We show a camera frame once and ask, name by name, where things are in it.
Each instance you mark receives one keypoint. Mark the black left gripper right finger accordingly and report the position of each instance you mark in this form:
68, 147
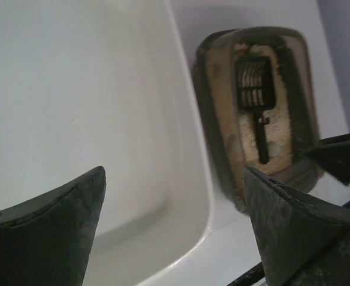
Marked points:
301, 239

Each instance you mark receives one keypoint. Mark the dark translucent litter box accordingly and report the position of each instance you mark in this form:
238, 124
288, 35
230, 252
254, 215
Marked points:
293, 121

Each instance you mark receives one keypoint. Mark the white plastic bin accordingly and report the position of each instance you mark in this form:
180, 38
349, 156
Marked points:
106, 83

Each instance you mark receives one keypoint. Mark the black slotted litter scoop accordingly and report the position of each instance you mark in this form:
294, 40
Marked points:
255, 95

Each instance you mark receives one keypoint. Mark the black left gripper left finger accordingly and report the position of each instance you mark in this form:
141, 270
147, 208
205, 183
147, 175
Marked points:
47, 240

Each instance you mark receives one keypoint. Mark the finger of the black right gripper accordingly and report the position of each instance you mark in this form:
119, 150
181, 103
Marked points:
333, 156

